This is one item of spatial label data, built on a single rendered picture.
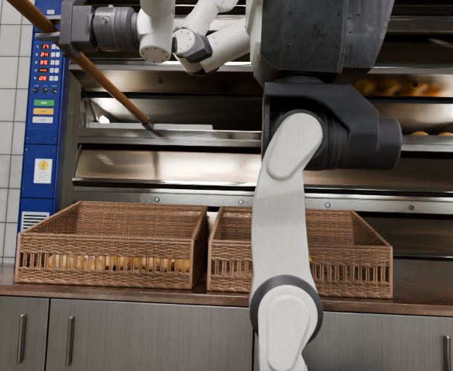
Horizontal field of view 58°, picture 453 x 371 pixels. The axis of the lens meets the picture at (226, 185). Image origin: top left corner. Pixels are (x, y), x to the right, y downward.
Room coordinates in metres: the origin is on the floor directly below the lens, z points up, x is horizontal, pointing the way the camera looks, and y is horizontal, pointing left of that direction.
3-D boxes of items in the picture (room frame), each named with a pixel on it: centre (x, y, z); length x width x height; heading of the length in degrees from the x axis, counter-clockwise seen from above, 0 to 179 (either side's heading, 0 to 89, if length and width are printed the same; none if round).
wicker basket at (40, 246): (1.51, 0.36, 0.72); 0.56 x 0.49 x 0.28; 88
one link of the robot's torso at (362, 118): (0.87, -0.21, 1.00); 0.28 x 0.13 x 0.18; 87
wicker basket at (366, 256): (1.47, -0.24, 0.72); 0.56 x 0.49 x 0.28; 87
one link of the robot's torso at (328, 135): (0.88, -0.15, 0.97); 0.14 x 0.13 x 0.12; 177
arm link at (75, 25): (0.85, 0.30, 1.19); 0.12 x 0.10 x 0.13; 87
